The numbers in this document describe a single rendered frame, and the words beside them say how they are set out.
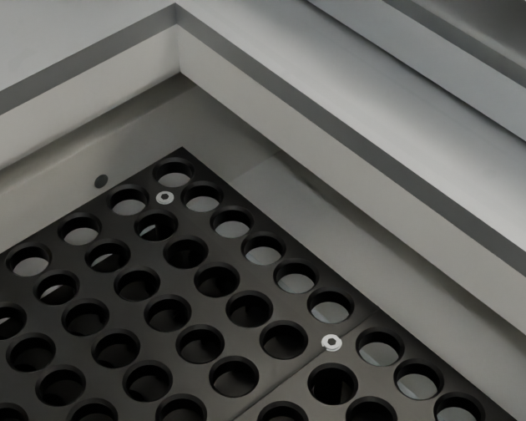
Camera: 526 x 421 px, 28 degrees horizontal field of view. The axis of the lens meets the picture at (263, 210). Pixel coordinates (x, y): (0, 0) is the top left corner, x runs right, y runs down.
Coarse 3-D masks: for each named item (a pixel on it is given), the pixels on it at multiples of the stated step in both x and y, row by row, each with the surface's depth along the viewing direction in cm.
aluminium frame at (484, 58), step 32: (320, 0) 31; (352, 0) 30; (384, 0) 29; (416, 0) 29; (448, 0) 27; (480, 0) 26; (512, 0) 25; (384, 32) 29; (416, 32) 28; (448, 32) 28; (480, 32) 26; (512, 32) 26; (416, 64) 29; (448, 64) 28; (480, 64) 27; (512, 64) 27; (480, 96) 28; (512, 96) 27; (512, 128) 27
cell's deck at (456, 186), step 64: (0, 0) 32; (64, 0) 32; (128, 0) 32; (192, 0) 32; (256, 0) 32; (0, 64) 30; (64, 64) 30; (128, 64) 32; (192, 64) 33; (256, 64) 30; (320, 64) 30; (384, 64) 30; (0, 128) 30; (64, 128) 31; (256, 128) 32; (320, 128) 29; (384, 128) 28; (448, 128) 28; (384, 192) 28; (448, 192) 26; (512, 192) 26; (448, 256) 27; (512, 256) 25; (512, 320) 27
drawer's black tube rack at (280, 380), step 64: (128, 192) 33; (0, 256) 31; (64, 256) 31; (128, 256) 31; (192, 256) 35; (64, 320) 29; (128, 320) 29; (192, 320) 29; (256, 320) 33; (0, 384) 28; (64, 384) 31; (128, 384) 28; (192, 384) 28; (256, 384) 28; (320, 384) 30
